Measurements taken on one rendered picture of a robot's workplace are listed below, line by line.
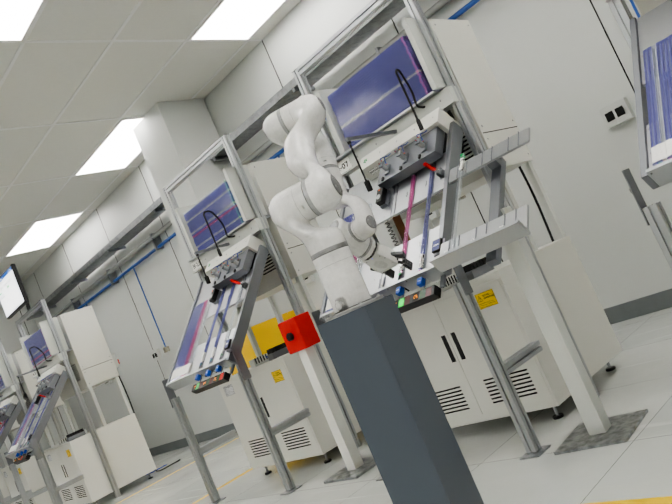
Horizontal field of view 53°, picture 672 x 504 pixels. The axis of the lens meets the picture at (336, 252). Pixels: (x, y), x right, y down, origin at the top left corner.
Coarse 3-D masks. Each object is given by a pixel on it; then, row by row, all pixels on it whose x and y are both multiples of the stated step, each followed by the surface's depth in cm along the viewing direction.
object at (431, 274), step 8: (416, 272) 245; (424, 272) 242; (432, 272) 242; (440, 272) 241; (400, 280) 251; (408, 280) 249; (416, 280) 248; (432, 280) 246; (384, 288) 257; (392, 288) 255; (408, 288) 254; (416, 288) 253; (376, 296) 262; (328, 312) 281
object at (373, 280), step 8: (432, 232) 253; (416, 240) 259; (432, 240) 251; (400, 248) 265; (408, 248) 261; (416, 248) 256; (408, 256) 258; (416, 256) 254; (424, 256) 250; (432, 256) 246; (416, 264) 251; (424, 264) 247; (368, 272) 275; (376, 272) 271; (408, 272) 253; (368, 280) 273; (376, 280) 268; (384, 280) 263; (392, 280) 259; (368, 288) 270; (376, 288) 265
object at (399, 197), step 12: (444, 156) 271; (444, 168) 267; (372, 180) 310; (408, 180) 284; (420, 180) 277; (360, 192) 314; (372, 192) 304; (396, 192) 288; (408, 192) 280; (420, 192) 273; (432, 192) 265; (396, 204) 283; (384, 216) 286
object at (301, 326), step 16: (288, 320) 320; (304, 320) 321; (288, 336) 320; (304, 336) 318; (304, 352) 321; (320, 368) 322; (320, 384) 319; (320, 400) 321; (336, 400) 322; (336, 416) 318; (336, 432) 319; (352, 448) 318; (352, 464) 316; (368, 464) 314; (336, 480) 312
